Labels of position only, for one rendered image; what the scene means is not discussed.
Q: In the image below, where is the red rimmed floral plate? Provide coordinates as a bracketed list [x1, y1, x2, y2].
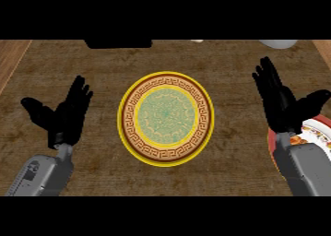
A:
[268, 114, 331, 176]

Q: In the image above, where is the yellow rimmed patterned plate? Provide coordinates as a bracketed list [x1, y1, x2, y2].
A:
[116, 71, 216, 169]

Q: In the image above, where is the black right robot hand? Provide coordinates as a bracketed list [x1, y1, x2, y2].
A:
[252, 55, 331, 135]

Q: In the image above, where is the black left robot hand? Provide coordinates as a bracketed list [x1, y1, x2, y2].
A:
[20, 75, 95, 150]

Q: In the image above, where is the black appliance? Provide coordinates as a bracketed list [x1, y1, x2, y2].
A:
[83, 40, 154, 50]

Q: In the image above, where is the grey bowl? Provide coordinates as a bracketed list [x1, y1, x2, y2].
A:
[258, 40, 299, 50]

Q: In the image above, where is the brown placemat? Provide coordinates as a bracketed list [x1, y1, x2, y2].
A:
[0, 40, 331, 197]

